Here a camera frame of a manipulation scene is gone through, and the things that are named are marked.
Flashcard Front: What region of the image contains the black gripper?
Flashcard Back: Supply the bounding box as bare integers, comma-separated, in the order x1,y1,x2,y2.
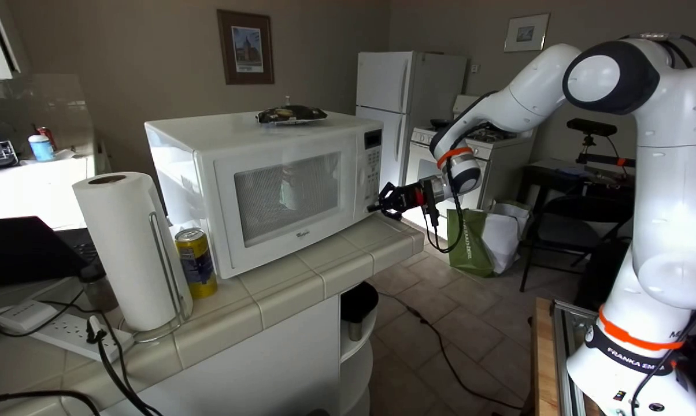
367,175,448,220

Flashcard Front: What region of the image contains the white microwave oven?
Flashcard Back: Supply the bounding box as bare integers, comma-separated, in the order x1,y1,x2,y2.
143,114,381,279

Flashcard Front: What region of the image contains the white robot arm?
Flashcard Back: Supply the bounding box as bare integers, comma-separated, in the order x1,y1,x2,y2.
374,37,696,416

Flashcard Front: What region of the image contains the dark object on microwave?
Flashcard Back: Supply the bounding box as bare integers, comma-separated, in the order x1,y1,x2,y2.
258,103,327,125

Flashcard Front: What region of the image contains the green and white bag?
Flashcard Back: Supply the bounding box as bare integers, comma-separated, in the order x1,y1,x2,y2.
447,204,529,277

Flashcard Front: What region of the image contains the white refrigerator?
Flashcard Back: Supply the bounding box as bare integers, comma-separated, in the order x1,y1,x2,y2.
356,50,468,185

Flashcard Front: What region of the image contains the white stove oven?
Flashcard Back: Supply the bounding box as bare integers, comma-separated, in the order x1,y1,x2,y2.
404,126,535,211

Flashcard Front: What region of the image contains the yellow blue drink can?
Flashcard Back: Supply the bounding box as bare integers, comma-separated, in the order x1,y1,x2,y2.
175,227,217,299

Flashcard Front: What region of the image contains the black folding table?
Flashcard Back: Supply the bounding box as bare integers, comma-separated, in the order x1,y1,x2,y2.
516,116,644,294

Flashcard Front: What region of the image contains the small light framed picture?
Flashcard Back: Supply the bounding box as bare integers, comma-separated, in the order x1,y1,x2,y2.
504,14,549,54

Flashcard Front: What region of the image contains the white paper towel roll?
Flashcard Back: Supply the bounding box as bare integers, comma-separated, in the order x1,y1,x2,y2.
73,172,192,332

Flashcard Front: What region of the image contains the white power strip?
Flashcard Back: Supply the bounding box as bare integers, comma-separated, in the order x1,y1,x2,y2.
0,301,134,360

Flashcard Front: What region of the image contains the black laptop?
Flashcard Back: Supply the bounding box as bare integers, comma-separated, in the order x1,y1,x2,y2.
0,217,98,286

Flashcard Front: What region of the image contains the black floor cable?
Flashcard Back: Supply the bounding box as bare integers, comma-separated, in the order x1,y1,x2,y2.
380,288,527,414

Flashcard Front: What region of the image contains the framed picture dark frame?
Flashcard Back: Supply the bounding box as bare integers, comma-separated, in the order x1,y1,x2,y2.
217,9,276,85

